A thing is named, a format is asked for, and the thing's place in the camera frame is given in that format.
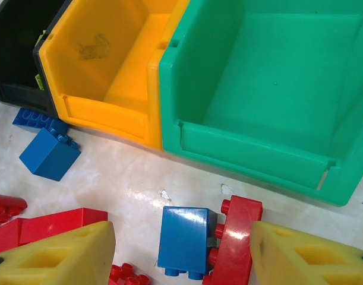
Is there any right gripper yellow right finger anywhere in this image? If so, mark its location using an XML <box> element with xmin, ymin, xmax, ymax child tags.
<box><xmin>250</xmin><ymin>221</ymin><xmax>363</xmax><ymax>285</ymax></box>

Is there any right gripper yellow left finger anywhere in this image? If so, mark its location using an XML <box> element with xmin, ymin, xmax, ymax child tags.
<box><xmin>0</xmin><ymin>220</ymin><xmax>115</xmax><ymax>285</ymax></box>

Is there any long lime green lego brick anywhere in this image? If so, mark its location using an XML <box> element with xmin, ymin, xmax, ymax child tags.
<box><xmin>34</xmin><ymin>29</ymin><xmax>50</xmax><ymax>48</ymax></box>

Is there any red lego brick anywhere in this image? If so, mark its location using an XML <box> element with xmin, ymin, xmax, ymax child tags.
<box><xmin>201</xmin><ymin>195</ymin><xmax>264</xmax><ymax>285</ymax></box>
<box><xmin>108</xmin><ymin>262</ymin><xmax>154</xmax><ymax>285</ymax></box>
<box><xmin>0</xmin><ymin>207</ymin><xmax>108</xmax><ymax>256</ymax></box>
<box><xmin>0</xmin><ymin>192</ymin><xmax>28</xmax><ymax>231</ymax></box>

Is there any dark blue long lego brick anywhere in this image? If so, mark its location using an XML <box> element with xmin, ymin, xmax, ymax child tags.
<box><xmin>12</xmin><ymin>107</ymin><xmax>70</xmax><ymax>134</ymax></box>

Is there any yellow plastic bin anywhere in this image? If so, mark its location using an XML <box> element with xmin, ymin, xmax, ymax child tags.
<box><xmin>38</xmin><ymin>0</ymin><xmax>191</xmax><ymax>149</ymax></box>

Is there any green plastic bin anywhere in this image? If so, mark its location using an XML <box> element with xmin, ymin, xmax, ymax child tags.
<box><xmin>159</xmin><ymin>0</ymin><xmax>363</xmax><ymax>208</ymax></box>

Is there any black plastic bin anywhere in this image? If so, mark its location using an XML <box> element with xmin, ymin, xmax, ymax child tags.
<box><xmin>0</xmin><ymin>0</ymin><xmax>70</xmax><ymax>118</ymax></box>

